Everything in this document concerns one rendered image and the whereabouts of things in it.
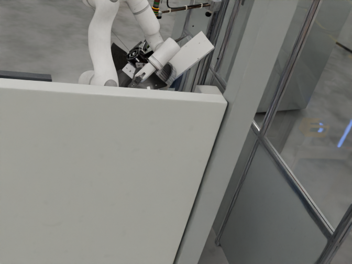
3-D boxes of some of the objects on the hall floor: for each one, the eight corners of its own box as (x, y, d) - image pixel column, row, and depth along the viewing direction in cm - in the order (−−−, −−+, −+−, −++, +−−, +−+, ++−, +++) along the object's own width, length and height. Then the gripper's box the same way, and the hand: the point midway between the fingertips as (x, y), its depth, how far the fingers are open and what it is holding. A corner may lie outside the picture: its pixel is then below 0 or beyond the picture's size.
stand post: (153, 188, 361) (186, 63, 300) (155, 196, 354) (190, 69, 293) (147, 188, 360) (180, 62, 299) (150, 196, 353) (184, 68, 292)
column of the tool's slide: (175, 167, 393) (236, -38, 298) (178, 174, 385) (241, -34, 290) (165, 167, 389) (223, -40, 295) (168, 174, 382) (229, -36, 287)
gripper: (160, 68, 213) (134, 94, 214) (159, 69, 231) (135, 93, 231) (149, 57, 213) (123, 83, 213) (149, 59, 230) (125, 83, 231)
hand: (131, 86), depth 222 cm, fingers open, 8 cm apart
